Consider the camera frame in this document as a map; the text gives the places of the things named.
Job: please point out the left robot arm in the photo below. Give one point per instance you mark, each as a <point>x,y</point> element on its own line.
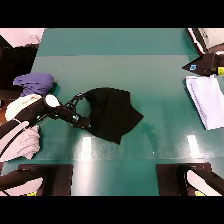
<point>30,111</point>

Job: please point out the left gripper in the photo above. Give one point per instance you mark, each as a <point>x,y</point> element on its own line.
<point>74,117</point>

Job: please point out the purple garment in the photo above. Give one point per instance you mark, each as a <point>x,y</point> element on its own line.
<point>35,83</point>

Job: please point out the cream garment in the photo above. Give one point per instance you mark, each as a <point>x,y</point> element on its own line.
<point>20,104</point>

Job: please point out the white folded garment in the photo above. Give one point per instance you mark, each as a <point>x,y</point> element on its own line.
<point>208,100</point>

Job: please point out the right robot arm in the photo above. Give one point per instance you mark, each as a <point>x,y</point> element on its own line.
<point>203,180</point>

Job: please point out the black folded garment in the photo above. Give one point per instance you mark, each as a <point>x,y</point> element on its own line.
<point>206,64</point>

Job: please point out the pale pink garment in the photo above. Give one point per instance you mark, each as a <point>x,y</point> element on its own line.
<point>26,145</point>

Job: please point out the black T-shirt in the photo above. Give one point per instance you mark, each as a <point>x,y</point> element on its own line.
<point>111,113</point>

